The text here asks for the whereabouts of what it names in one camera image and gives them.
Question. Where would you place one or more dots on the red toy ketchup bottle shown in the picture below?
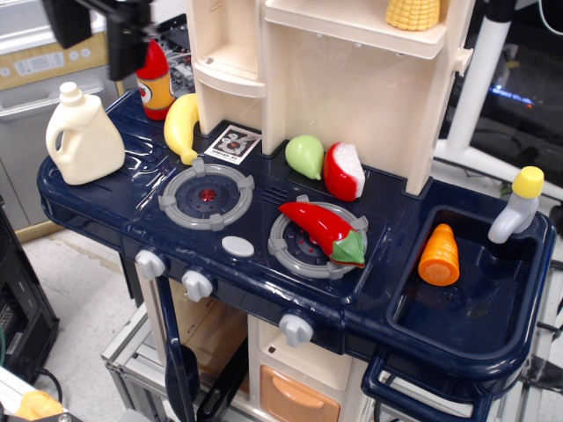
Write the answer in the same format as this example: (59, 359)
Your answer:
(155, 83)

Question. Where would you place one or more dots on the grey right stove knob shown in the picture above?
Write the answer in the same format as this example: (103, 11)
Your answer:
(296, 330)

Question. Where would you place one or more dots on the grey stove burner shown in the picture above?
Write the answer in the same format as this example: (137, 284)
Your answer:
(294, 250)
(207, 197)

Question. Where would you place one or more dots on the grey right stove burner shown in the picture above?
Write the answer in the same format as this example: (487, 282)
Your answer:
(294, 250)

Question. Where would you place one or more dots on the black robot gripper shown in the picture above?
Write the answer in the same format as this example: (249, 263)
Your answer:
(127, 37)

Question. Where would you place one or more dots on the grey stove knob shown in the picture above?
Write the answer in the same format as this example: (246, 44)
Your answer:
(150, 265)
(296, 330)
(197, 285)

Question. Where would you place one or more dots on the wooden toy dishwasher cabinet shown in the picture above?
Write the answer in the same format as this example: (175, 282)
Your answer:
(33, 66)

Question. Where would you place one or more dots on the cream toy detergent jug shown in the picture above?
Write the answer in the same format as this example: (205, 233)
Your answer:
(81, 139)

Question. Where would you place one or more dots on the black computer case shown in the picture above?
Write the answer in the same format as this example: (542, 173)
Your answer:
(29, 326)

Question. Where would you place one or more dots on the navy toy kitchen counter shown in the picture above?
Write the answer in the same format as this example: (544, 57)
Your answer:
(460, 340)

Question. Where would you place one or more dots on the black white sticker label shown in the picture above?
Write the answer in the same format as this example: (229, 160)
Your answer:
(233, 145)

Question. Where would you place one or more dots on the grey middle stove knob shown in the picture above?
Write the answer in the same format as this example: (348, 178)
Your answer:
(197, 285)

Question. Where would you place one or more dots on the yellow toy corn cob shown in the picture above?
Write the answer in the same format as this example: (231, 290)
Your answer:
(413, 15)

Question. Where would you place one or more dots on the cream toy kitchen tower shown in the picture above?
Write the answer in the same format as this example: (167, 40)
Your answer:
(332, 69)

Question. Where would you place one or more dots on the green toy pear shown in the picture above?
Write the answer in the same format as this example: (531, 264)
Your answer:
(305, 154)

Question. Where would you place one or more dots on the grey left stove knob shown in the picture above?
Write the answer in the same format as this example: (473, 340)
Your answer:
(150, 265)

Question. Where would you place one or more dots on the orange toy drawer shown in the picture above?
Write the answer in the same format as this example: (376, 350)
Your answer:
(289, 400)

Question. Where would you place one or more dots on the white pipe stand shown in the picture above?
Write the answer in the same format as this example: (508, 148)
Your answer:
(505, 113)

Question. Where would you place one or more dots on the orange toy carrot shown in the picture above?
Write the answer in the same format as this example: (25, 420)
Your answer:
(439, 260)

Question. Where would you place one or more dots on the grey oval stove button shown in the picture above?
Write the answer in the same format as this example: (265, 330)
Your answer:
(237, 246)

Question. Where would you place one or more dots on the yellow toy banana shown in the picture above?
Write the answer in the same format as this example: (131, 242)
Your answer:
(180, 121)

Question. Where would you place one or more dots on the grey left stove burner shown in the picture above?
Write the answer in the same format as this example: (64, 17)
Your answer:
(207, 197)

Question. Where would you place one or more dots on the red white toy apple slice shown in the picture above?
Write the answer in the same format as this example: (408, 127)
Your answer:
(343, 173)

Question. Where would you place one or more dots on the red toy chili pepper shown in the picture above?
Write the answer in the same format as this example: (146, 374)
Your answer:
(335, 236)

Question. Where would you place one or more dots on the navy toy ladle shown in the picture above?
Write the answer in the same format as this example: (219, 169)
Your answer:
(177, 382)

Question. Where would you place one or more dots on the grey toy faucet yellow cap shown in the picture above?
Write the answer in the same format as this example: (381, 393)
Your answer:
(521, 207)

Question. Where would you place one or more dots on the aluminium extrusion frame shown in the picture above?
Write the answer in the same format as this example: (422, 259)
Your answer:
(136, 370)

